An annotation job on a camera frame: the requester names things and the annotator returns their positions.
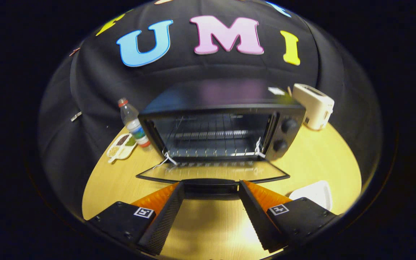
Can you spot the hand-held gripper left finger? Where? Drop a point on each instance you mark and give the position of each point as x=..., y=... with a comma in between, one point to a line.
x=164, y=220

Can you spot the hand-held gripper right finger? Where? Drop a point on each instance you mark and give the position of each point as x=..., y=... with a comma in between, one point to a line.
x=258, y=216

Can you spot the white square food plate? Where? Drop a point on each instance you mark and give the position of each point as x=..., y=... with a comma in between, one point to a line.
x=314, y=193

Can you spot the black toaster oven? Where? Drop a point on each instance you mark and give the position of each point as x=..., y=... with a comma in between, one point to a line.
x=284, y=141

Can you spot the white pop-up toaster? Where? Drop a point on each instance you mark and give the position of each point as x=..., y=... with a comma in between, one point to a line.
x=314, y=104

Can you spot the white divided snack dish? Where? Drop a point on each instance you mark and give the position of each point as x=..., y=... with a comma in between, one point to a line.
x=119, y=150

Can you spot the clear plastic water bottle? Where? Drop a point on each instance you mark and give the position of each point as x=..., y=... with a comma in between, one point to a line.
x=134, y=124

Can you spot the silver clip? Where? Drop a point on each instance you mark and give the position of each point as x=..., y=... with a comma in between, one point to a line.
x=76, y=116

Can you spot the pink clip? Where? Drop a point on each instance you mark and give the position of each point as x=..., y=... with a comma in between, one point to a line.
x=74, y=52

